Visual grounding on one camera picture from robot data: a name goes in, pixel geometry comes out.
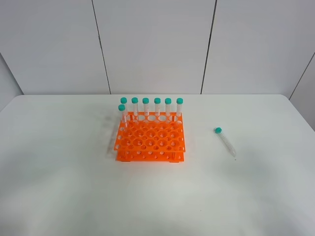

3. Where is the teal-capped test tube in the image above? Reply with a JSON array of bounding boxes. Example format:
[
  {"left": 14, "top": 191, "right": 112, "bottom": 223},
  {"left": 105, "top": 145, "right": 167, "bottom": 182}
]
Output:
[
  {"left": 118, "top": 104, "right": 128, "bottom": 127},
  {"left": 214, "top": 127, "right": 237, "bottom": 158}
]

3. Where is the row test tube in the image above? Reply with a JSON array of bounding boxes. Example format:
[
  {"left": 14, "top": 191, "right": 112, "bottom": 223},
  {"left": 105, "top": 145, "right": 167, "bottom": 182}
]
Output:
[
  {"left": 165, "top": 98, "right": 172, "bottom": 117},
  {"left": 142, "top": 97, "right": 150, "bottom": 116},
  {"left": 120, "top": 97, "right": 128, "bottom": 116},
  {"left": 176, "top": 97, "right": 183, "bottom": 117},
  {"left": 131, "top": 97, "right": 138, "bottom": 117},
  {"left": 154, "top": 97, "right": 161, "bottom": 117}
]

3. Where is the orange test tube rack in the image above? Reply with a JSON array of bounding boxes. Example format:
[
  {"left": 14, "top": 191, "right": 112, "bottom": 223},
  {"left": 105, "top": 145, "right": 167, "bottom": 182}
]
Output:
[{"left": 114, "top": 112, "right": 186, "bottom": 163}]

